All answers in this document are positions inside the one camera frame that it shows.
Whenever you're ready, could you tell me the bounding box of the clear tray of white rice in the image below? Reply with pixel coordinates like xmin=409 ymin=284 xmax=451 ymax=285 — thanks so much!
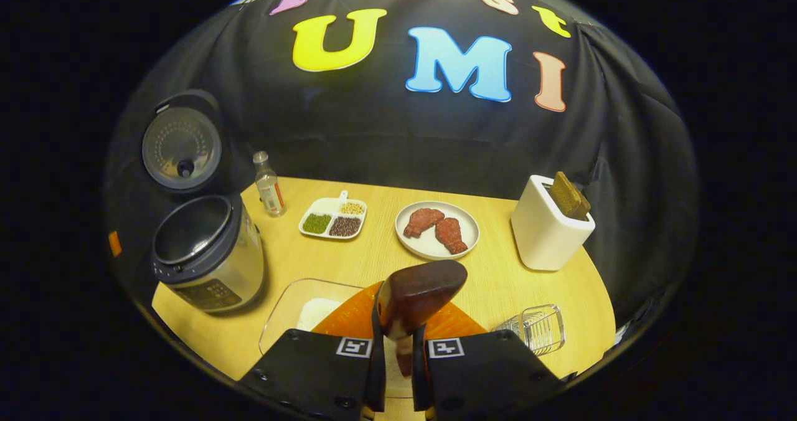
xmin=259 ymin=278 xmax=374 ymax=354

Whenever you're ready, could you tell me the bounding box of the black backdrop cloth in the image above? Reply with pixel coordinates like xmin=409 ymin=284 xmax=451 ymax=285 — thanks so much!
xmin=103 ymin=0 xmax=698 ymax=322

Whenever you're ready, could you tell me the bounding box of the brown wooden spoon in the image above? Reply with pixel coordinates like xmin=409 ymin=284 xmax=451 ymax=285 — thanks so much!
xmin=377 ymin=260 xmax=468 ymax=378

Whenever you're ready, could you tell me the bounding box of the white divided dish of beans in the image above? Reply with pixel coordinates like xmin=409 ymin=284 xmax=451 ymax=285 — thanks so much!
xmin=299 ymin=191 xmax=368 ymax=241

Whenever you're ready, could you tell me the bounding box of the white toaster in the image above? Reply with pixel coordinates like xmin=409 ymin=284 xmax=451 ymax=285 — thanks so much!
xmin=511 ymin=175 xmax=596 ymax=272

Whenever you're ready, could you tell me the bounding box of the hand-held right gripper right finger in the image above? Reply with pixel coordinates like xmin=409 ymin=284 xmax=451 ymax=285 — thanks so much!
xmin=411 ymin=303 xmax=564 ymax=420

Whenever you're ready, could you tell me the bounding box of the round white plate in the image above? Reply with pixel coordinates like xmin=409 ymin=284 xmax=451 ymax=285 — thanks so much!
xmin=395 ymin=201 xmax=480 ymax=261

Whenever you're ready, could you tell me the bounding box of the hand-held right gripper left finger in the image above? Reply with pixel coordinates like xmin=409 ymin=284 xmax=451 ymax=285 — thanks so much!
xmin=240 ymin=281 xmax=387 ymax=419

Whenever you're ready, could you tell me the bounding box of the brown chicken drumstick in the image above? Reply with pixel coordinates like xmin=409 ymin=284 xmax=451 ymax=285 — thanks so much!
xmin=435 ymin=217 xmax=468 ymax=255
xmin=403 ymin=208 xmax=445 ymax=239

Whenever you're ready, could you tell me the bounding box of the brown bread slice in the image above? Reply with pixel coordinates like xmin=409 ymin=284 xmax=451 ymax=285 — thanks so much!
xmin=549 ymin=171 xmax=592 ymax=221

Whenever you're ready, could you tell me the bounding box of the small clear glass bottle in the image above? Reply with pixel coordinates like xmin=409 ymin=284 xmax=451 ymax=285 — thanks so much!
xmin=253 ymin=151 xmax=286 ymax=217

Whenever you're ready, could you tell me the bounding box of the dark grey rice cooker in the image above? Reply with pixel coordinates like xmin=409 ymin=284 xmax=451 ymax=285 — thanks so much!
xmin=142 ymin=90 xmax=265 ymax=315

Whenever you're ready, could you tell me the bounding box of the clear wire chopstick holder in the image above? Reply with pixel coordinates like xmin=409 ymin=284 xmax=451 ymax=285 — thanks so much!
xmin=495 ymin=305 xmax=566 ymax=356

